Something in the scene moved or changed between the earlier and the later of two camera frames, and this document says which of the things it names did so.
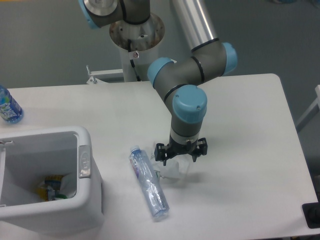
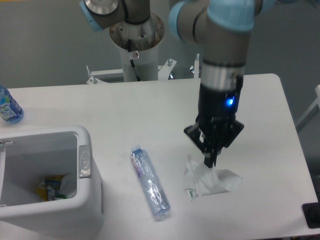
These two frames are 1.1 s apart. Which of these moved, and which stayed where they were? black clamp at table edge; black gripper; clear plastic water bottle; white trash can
Moved: black gripper
Stayed: clear plastic water bottle; black clamp at table edge; white trash can
